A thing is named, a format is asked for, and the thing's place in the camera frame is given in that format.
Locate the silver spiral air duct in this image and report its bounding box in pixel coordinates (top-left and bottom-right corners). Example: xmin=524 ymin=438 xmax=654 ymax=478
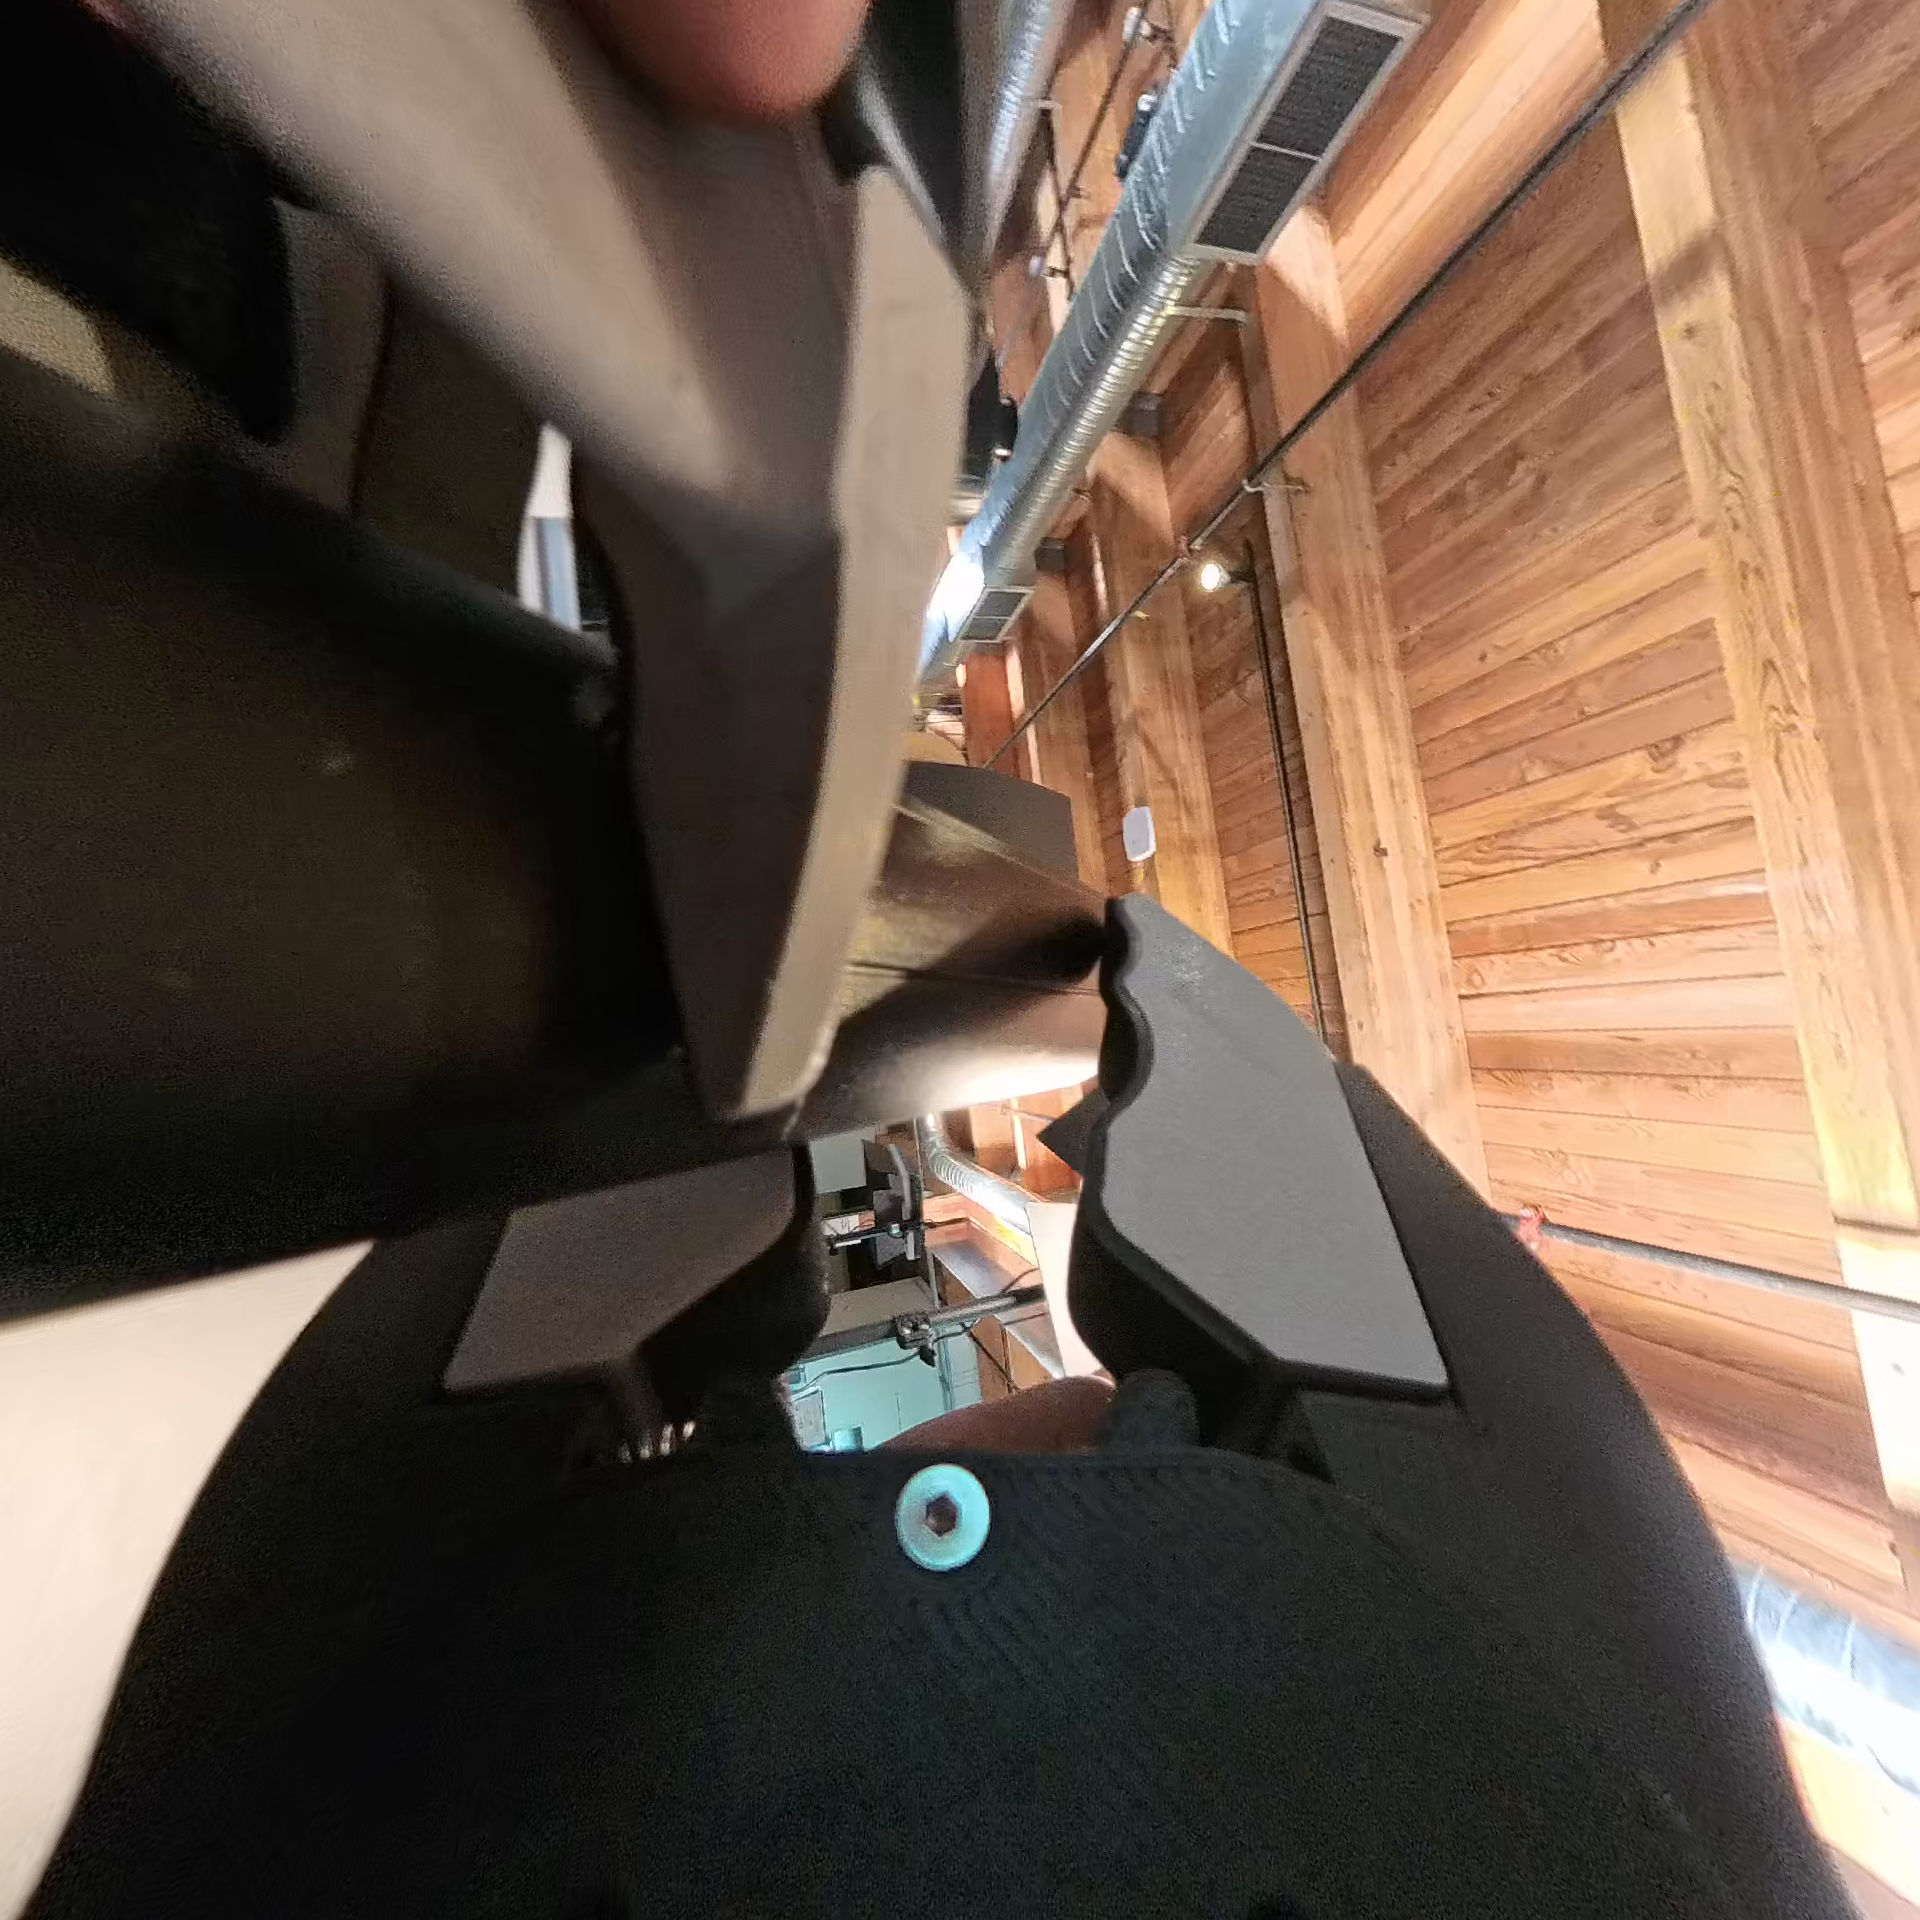
xmin=1732 ymin=1560 xmax=1920 ymax=1795
xmin=961 ymin=0 xmax=1080 ymax=281

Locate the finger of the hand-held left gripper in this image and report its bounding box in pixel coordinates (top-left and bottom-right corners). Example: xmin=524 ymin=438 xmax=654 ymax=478
xmin=575 ymin=168 xmax=979 ymax=1124
xmin=127 ymin=0 xmax=870 ymax=530

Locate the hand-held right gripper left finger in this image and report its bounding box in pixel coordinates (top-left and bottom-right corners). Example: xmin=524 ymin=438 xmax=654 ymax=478
xmin=442 ymin=1145 xmax=837 ymax=1413

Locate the black curved electronic device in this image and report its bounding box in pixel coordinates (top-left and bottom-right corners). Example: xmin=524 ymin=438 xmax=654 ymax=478
xmin=0 ymin=360 xmax=1117 ymax=1327

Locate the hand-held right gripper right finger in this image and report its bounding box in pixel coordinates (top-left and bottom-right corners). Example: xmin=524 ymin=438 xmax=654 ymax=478
xmin=1064 ymin=892 xmax=1452 ymax=1447

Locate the silver air duct with vent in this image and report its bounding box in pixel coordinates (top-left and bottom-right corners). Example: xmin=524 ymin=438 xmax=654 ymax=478
xmin=915 ymin=0 xmax=1431 ymax=697

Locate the person's left hand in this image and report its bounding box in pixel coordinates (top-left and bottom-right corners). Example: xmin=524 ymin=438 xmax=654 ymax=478
xmin=575 ymin=0 xmax=877 ymax=127

